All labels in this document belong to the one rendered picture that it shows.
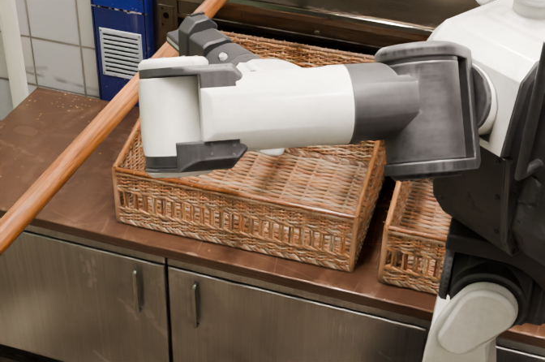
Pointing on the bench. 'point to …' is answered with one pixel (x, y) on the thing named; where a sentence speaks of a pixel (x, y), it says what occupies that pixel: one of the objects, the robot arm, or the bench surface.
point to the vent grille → (120, 53)
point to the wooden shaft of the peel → (106, 121)
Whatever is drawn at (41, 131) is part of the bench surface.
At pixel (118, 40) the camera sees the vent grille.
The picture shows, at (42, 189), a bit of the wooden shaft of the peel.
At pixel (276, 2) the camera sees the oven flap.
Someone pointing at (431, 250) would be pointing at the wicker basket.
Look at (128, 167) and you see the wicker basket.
